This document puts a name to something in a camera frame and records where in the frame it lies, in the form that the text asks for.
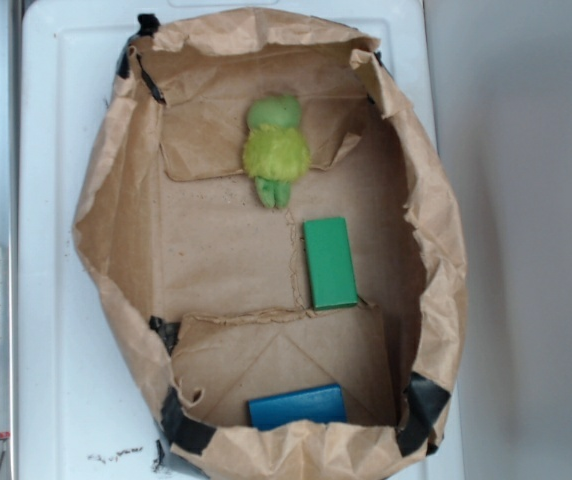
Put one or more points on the green plush animal toy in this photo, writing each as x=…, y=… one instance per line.
x=276, y=153

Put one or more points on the green rectangular block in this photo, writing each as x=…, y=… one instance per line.
x=330, y=267

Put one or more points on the brown paper bag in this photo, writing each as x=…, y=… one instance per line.
x=207, y=291

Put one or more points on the blue rectangular block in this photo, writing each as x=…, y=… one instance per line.
x=323, y=404

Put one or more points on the white plastic bin lid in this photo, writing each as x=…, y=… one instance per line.
x=79, y=414

